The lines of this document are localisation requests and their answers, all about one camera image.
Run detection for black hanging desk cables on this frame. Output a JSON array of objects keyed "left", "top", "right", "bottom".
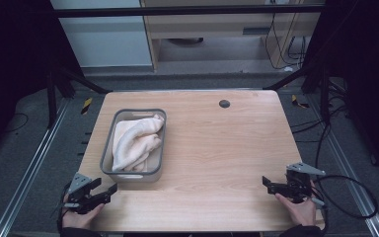
[{"left": 264, "top": 12, "right": 308, "bottom": 71}]

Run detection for black metal stand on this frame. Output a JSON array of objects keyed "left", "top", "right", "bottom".
[
  {"left": 44, "top": 63, "right": 113, "bottom": 130},
  {"left": 263, "top": 63, "right": 332, "bottom": 126}
]

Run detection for black looped gripper cable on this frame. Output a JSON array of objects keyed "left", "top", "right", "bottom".
[{"left": 311, "top": 174, "right": 379, "bottom": 221}]

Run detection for silver floor rail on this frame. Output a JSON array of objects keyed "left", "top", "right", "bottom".
[
  {"left": 0, "top": 98, "right": 72, "bottom": 237},
  {"left": 304, "top": 93, "right": 379, "bottom": 237}
]

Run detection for grey plastic basket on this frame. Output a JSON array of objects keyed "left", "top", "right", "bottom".
[{"left": 99, "top": 108, "right": 168, "bottom": 184}]

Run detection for black floor cables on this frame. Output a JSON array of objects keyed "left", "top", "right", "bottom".
[{"left": 290, "top": 77, "right": 351, "bottom": 169}]

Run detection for person's right hand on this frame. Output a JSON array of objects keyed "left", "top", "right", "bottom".
[{"left": 273, "top": 180, "right": 320, "bottom": 228}]

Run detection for black horizontal frame bar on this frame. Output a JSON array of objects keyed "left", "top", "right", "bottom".
[{"left": 50, "top": 4, "right": 325, "bottom": 19}]

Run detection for person's left hand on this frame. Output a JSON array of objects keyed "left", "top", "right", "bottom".
[{"left": 60, "top": 193, "right": 107, "bottom": 231}]

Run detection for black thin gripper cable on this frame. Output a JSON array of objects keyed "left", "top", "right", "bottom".
[{"left": 56, "top": 183, "right": 73, "bottom": 233}]

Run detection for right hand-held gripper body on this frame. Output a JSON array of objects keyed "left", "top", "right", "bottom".
[{"left": 283, "top": 161, "right": 328, "bottom": 204}]

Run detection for yellow black tape strip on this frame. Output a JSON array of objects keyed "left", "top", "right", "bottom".
[
  {"left": 80, "top": 97, "right": 94, "bottom": 116},
  {"left": 290, "top": 94, "right": 310, "bottom": 110}
]

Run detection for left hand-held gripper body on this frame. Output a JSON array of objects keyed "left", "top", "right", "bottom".
[{"left": 62, "top": 172, "right": 105, "bottom": 215}]

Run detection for cream towel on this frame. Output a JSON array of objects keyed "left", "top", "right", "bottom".
[{"left": 112, "top": 114, "right": 166, "bottom": 173}]

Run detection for white cabinet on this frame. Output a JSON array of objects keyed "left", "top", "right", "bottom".
[{"left": 49, "top": 0, "right": 154, "bottom": 69}]

